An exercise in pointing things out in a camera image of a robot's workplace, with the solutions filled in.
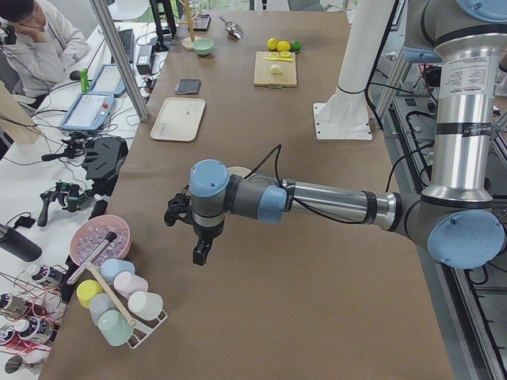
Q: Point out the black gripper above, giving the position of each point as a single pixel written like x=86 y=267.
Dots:
x=204 y=233

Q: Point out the beige round plate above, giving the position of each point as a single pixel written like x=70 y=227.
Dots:
x=239 y=171

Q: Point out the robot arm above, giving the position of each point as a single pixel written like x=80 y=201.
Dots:
x=452 y=217

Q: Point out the cream rabbit tray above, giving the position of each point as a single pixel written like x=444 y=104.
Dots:
x=178 y=119

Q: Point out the white steamed bun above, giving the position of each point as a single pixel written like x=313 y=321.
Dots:
x=275 y=69

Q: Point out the white cup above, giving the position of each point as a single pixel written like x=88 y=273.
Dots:
x=146 y=305

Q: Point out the pink cup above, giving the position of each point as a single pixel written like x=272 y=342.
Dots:
x=127 y=283

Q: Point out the steel muddler tool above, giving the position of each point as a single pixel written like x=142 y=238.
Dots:
x=104 y=244

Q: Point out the blue cup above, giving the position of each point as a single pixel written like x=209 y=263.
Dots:
x=111 y=268

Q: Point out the white cup rack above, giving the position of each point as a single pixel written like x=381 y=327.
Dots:
x=144 y=329

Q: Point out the grey-blue cup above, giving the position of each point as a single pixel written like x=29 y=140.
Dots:
x=99 y=304

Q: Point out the pink bowl with ice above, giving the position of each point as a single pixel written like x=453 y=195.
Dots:
x=93 y=232

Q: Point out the mint green cup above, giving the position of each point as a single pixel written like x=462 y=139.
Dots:
x=115 y=328

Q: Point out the yellow cup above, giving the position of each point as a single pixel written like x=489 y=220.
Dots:
x=86 y=290

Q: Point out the grey folded cloth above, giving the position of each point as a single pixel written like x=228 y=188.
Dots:
x=188 y=86

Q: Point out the blue teach pendant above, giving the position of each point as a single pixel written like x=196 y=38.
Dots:
x=88 y=112
x=108 y=80

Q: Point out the black water bottle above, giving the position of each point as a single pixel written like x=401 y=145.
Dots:
x=18 y=245

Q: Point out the bamboo cutting board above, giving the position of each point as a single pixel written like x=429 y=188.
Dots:
x=262 y=76

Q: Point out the yellow plastic knife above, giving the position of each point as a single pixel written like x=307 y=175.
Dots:
x=278 y=58

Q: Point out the mint green bowl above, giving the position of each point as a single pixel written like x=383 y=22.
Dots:
x=203 y=46

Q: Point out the wooden mug tree stand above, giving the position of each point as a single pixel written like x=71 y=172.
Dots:
x=191 y=13

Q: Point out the whole yellow lemon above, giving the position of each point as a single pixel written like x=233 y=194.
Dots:
x=283 y=45
x=272 y=44

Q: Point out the metal scoop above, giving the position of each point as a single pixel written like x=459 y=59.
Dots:
x=232 y=28

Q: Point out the green lime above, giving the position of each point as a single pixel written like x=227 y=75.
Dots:
x=296 y=46

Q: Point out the black keyboard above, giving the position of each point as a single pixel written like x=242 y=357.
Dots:
x=127 y=39

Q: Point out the seated person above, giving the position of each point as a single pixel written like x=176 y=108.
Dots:
x=47 y=45

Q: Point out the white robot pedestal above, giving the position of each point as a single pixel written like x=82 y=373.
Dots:
x=345 y=115

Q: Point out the aluminium frame post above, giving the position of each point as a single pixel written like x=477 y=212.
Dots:
x=108 y=27

